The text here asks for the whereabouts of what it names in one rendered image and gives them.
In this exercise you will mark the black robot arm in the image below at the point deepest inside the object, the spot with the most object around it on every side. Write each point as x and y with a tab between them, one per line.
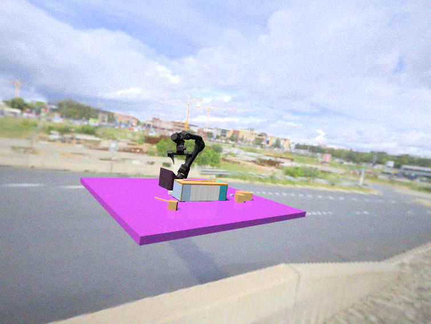
198	147

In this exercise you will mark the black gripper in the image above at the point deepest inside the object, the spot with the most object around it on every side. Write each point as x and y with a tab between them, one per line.
188	154

